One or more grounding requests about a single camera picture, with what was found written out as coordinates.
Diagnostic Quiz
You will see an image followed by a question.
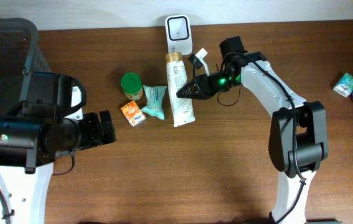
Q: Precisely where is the orange tissue pack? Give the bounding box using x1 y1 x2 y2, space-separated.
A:
121 101 146 126

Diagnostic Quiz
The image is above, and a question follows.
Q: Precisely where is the teal wet wipes pack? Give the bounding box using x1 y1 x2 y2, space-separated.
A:
141 85 167 120

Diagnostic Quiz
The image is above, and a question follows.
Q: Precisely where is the green round item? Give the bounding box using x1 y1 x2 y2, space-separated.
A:
121 73 144 100

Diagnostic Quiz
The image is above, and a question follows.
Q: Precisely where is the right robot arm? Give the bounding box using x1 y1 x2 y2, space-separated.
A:
176 36 329 223

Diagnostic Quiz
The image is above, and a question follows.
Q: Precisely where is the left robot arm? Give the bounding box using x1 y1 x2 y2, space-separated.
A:
0 72 116 223

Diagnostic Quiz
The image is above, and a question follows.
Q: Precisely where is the small teal tissue pack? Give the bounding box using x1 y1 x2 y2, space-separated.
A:
333 73 353 98

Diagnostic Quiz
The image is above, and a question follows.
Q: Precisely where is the white floral tube gold cap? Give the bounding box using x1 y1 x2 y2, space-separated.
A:
165 51 196 128

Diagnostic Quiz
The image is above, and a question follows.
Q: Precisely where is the white barcode scanner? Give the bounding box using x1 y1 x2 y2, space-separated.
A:
165 15 193 55

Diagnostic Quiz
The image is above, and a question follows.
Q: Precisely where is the grey plastic mesh basket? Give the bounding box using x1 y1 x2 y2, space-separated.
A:
0 18 51 116

